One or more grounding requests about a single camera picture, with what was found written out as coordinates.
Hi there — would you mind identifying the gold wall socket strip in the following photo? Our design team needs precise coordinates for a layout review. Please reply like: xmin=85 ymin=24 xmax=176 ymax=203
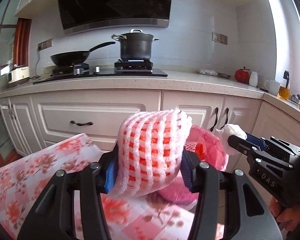
xmin=38 ymin=38 xmax=54 ymax=50

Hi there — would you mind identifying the white tissue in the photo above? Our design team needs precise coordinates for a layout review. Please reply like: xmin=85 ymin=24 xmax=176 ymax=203
xmin=216 ymin=124 xmax=248 ymax=155

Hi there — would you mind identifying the silver wall socket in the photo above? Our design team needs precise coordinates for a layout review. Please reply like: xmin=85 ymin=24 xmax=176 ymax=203
xmin=212 ymin=32 xmax=228 ymax=45

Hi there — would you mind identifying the pink floral tablecloth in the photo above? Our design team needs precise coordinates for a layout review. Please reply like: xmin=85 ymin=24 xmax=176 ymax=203
xmin=0 ymin=133 xmax=225 ymax=240

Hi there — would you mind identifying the dark stock pot with lid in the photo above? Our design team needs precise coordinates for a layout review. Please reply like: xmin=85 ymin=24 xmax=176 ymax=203
xmin=112 ymin=29 xmax=160 ymax=62

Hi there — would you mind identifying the sliding glass door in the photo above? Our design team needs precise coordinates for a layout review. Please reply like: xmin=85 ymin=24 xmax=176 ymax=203
xmin=0 ymin=0 xmax=18 ymax=160

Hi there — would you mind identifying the black gas stove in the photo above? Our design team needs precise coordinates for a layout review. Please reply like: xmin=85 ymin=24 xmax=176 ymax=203
xmin=32 ymin=60 xmax=168 ymax=85

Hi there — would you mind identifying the small white jug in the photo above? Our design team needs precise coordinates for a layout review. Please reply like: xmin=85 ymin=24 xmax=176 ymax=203
xmin=249 ymin=71 xmax=259 ymax=87

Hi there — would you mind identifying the beige stone countertop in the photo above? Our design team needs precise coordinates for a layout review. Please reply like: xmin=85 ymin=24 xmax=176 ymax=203
xmin=0 ymin=69 xmax=300 ymax=113

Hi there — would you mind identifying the glass pot with yellow liquid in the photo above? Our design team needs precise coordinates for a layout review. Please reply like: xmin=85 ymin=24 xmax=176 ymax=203
xmin=277 ymin=70 xmax=290 ymax=100

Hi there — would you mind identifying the person's right hand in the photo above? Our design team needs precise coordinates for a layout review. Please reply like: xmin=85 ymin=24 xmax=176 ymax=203
xmin=269 ymin=197 xmax=300 ymax=230

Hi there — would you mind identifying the red wooden door frame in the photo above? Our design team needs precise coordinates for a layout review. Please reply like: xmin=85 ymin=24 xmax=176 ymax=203
xmin=15 ymin=17 xmax=32 ymax=67

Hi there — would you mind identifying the pink foam fruit net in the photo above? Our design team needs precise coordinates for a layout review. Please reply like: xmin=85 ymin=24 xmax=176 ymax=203
xmin=107 ymin=109 xmax=193 ymax=198

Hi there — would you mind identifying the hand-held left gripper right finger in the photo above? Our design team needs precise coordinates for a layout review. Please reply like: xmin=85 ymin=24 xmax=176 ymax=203
xmin=181 ymin=149 xmax=283 ymax=240

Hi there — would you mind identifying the black power cable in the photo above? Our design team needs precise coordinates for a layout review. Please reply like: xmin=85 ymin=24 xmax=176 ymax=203
xmin=30 ymin=49 xmax=42 ymax=79

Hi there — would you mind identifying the black range hood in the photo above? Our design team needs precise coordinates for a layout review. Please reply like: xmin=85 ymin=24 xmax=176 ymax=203
xmin=56 ymin=0 xmax=174 ymax=36

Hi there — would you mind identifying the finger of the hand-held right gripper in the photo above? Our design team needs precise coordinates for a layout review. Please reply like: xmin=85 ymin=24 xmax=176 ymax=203
xmin=245 ymin=133 xmax=271 ymax=152
xmin=227 ymin=135 xmax=258 ymax=158

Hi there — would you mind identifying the bin with pink bag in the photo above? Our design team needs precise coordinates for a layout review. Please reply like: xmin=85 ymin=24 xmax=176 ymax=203
xmin=156 ymin=125 xmax=229 ymax=204

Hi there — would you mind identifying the white kitchen drawer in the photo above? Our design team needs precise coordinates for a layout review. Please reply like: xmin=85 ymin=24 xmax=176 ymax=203
xmin=31 ymin=90 xmax=163 ymax=153

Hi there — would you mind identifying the black wok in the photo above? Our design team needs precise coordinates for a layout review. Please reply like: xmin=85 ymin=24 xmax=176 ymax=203
xmin=50 ymin=41 xmax=116 ymax=65

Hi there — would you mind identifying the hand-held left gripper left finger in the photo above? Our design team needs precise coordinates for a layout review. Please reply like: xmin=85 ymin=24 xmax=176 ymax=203
xmin=17 ymin=144 xmax=120 ymax=240

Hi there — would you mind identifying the white rice cooker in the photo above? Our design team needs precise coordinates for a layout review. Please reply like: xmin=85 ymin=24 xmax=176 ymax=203
xmin=8 ymin=64 xmax=30 ymax=88

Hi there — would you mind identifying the white two-door lower cabinet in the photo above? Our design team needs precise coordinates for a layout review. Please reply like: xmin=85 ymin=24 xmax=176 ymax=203
xmin=0 ymin=96 xmax=44 ymax=157
xmin=161 ymin=91 xmax=263 ymax=145

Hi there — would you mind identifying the white cup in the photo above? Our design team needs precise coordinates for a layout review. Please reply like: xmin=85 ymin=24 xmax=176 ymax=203
xmin=264 ymin=79 xmax=281 ymax=96

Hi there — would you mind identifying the red round jar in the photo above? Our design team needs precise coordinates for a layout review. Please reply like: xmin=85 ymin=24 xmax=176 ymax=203
xmin=234 ymin=66 xmax=250 ymax=84

